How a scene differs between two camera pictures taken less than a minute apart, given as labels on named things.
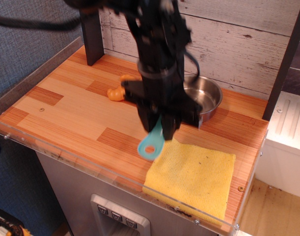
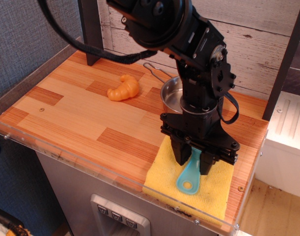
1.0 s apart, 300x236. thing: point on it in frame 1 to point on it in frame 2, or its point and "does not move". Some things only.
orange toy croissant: x=118 y=94 does not move
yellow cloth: x=197 y=183 does not move
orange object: x=26 y=232 to x=11 y=232
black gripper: x=162 y=87 to x=201 y=123
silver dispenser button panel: x=111 y=219 does not move
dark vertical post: x=288 y=62 does not move
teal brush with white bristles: x=155 y=137 to x=191 y=172
